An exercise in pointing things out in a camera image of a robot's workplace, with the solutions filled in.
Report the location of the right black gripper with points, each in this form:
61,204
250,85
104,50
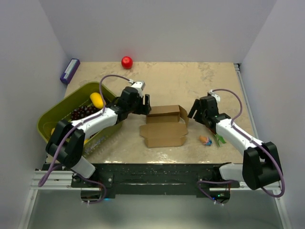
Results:
197,106

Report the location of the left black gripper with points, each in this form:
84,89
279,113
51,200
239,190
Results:
144,109

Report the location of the brown cardboard box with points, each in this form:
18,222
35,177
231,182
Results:
166,126

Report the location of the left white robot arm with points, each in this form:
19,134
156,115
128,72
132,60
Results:
66,143

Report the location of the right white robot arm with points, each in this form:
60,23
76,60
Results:
261,165

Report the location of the purple rectangular box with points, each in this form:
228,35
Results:
70,71

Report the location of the small ice cream toy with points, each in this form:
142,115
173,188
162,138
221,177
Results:
205,140

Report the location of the red dragon fruit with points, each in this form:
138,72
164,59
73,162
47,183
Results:
218,139

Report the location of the red apple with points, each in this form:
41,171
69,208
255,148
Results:
127,62

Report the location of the yellow mango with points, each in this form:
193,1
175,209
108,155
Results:
97,100

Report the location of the olive green plastic bin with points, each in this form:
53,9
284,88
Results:
63,109

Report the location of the purple grape bunch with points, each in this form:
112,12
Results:
83,112

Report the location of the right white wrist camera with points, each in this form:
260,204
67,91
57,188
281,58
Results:
213,94

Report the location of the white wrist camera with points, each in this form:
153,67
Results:
138,85
213,94

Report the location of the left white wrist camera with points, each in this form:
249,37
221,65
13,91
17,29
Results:
138,85

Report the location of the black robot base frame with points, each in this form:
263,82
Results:
110,180

